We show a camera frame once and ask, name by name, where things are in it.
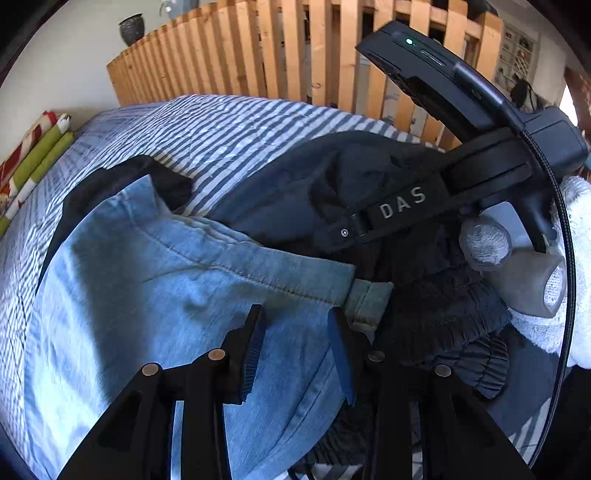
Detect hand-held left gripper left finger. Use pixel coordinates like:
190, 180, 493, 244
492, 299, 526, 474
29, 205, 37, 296
55, 304, 267, 480

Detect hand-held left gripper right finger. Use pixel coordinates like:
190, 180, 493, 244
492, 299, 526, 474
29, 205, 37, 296
327, 307, 539, 480

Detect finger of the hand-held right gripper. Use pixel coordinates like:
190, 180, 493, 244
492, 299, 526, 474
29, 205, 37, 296
316, 210, 372, 252

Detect light blue jeans pants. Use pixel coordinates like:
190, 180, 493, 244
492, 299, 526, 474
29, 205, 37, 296
23, 175, 395, 480

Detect black pants with striped band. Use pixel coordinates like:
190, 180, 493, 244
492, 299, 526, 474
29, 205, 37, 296
295, 222, 513, 467

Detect dark grey folded pants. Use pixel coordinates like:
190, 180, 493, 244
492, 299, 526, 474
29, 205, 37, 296
36, 154, 195, 289

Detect person's right hand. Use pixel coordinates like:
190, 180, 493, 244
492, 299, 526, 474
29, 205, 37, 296
458, 175, 575, 356

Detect blue white striped bed cover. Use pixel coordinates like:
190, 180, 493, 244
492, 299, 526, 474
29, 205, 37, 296
0, 93, 561, 480

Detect wooden slat railing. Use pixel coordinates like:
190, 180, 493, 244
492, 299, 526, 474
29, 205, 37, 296
106, 0, 504, 153

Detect dark ceramic vase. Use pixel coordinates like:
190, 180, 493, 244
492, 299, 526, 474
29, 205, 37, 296
119, 13, 146, 47

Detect green folded blanket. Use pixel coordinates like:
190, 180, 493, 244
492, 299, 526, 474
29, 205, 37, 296
0, 124, 77, 236

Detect red white patterned blanket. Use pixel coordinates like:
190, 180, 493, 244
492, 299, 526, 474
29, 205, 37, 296
0, 111, 71, 185

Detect white wall shelf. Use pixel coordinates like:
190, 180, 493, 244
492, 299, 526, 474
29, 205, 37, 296
496, 21, 541, 93

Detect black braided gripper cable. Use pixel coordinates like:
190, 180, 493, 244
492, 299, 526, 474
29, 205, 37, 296
519, 129, 577, 467

